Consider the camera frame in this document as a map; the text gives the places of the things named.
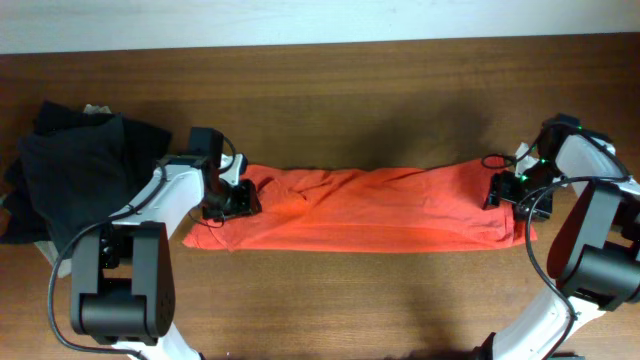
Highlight orange soccer t-shirt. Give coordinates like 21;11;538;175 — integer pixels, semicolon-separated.
183;160;527;253

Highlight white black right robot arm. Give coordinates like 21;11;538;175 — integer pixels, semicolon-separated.
471;114;639;360

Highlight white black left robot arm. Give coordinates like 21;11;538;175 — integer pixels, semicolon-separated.
70;154;261;359

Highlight black folded shirt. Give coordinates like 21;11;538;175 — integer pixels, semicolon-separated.
1;101;172;249

